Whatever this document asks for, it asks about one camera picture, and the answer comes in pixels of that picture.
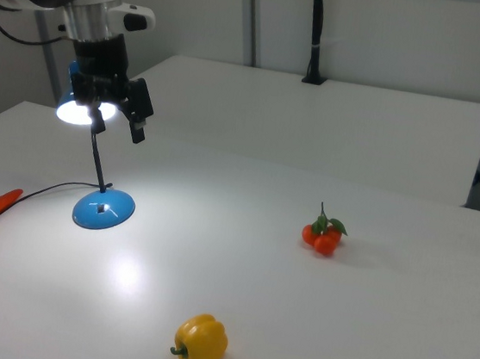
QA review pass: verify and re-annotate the black lamp power cable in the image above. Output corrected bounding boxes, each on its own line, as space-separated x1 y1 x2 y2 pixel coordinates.
0 169 114 256

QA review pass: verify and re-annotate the toy tangerine bunch with leaves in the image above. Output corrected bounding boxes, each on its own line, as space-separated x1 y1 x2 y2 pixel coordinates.
299 200 352 259

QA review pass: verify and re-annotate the yellow toy bell pepper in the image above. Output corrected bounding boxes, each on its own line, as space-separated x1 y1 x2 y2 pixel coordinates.
167 309 232 359

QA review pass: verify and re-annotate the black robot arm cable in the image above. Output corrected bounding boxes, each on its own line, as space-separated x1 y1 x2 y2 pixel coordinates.
0 4 78 51

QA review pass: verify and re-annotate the black clamped camera pole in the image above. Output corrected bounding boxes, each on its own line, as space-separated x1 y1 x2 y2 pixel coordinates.
301 0 336 87

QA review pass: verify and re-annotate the white side table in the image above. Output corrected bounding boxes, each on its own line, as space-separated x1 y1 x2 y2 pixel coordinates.
117 48 480 211

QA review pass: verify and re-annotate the blue desk lamp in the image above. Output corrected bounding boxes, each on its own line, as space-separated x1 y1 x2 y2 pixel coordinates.
42 58 152 234

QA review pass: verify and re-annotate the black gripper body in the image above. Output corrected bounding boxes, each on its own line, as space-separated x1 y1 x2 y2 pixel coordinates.
64 28 139 112

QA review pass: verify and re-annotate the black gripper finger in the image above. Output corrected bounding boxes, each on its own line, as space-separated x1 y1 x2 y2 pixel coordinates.
121 76 159 146
84 100 110 136

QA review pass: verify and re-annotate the grey metal frame post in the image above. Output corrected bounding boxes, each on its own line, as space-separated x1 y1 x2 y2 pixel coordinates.
26 11 72 107
239 0 271 69

